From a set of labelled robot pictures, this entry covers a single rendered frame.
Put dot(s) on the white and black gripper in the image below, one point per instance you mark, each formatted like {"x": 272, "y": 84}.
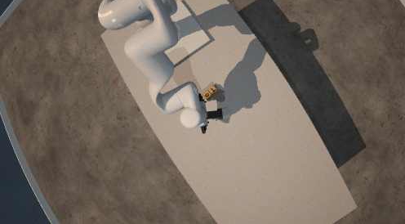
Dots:
{"x": 202, "y": 103}

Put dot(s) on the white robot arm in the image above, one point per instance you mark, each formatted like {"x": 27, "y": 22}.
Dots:
{"x": 144, "y": 47}

